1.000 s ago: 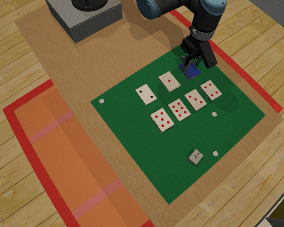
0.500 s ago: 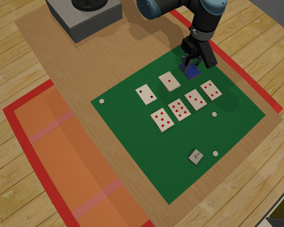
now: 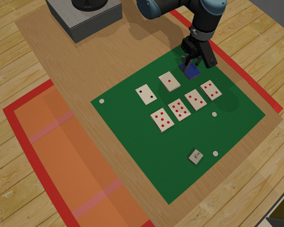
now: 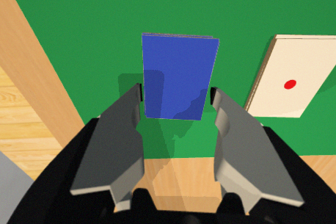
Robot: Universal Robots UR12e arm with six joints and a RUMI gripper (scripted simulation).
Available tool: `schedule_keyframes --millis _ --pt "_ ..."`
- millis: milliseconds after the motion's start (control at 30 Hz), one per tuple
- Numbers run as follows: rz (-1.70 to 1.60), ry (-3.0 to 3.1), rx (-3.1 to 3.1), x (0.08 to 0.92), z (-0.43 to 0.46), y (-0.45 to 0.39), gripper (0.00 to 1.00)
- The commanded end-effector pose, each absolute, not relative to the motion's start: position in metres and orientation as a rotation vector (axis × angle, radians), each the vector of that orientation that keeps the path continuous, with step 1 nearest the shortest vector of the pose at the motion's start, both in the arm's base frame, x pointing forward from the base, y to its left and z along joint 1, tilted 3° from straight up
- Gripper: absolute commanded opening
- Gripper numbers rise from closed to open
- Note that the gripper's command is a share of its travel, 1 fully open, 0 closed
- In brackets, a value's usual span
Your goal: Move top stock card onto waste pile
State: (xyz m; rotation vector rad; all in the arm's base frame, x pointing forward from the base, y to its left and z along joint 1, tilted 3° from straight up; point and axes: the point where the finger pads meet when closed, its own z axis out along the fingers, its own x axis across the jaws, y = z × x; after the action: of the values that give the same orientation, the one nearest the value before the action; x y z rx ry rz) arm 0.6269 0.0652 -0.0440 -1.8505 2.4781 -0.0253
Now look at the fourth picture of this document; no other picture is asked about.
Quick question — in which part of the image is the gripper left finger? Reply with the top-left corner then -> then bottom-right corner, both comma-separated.
7,83 -> 145,224

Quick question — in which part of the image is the green felt card mat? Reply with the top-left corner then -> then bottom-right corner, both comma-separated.
16,0 -> 336,159

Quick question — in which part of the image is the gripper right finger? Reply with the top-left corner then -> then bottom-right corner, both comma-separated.
211,87 -> 336,224

